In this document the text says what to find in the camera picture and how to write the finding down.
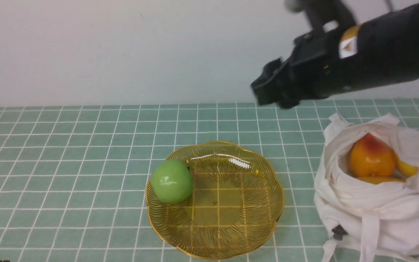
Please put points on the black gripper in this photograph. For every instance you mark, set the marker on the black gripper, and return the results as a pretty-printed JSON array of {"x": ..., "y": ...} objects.
[{"x": 315, "y": 70}]

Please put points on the green apple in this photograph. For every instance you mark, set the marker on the green apple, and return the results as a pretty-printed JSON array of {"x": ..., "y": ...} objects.
[{"x": 172, "y": 181}]

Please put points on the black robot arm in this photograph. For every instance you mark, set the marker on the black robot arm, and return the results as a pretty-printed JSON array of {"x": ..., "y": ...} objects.
[{"x": 340, "y": 56}]

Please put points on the orange fruit under peach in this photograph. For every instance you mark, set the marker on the orange fruit under peach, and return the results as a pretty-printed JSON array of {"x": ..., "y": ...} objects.
[{"x": 378, "y": 180}]

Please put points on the white cloth tote bag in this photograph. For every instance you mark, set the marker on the white cloth tote bag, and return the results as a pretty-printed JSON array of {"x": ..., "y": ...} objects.
[{"x": 374, "y": 219}]

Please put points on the amber glass ribbed plate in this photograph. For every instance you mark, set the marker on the amber glass ribbed plate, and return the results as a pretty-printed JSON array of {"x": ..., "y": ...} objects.
[{"x": 235, "y": 206}]

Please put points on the orange red peach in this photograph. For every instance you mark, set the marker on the orange red peach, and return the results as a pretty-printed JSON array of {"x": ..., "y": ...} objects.
[{"x": 371, "y": 157}]

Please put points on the yellow lemon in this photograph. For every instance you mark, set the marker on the yellow lemon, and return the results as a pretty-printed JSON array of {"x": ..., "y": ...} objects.
[{"x": 406, "y": 169}]

